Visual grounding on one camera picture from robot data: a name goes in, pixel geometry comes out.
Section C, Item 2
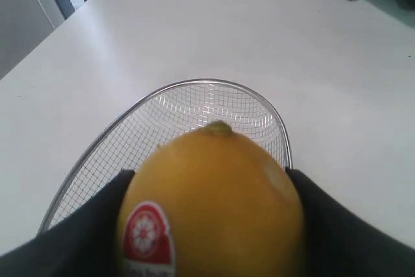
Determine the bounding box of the oval wire mesh basket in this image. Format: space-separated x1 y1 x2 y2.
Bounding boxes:
38 78 292 233

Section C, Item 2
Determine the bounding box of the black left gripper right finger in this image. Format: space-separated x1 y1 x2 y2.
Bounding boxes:
285 168 414 276

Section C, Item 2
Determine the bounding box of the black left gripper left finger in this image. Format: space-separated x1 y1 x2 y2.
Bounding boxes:
1 170 134 276

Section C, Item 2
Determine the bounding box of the yellow lemon with sticker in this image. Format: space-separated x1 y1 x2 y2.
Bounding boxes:
115 121 307 276

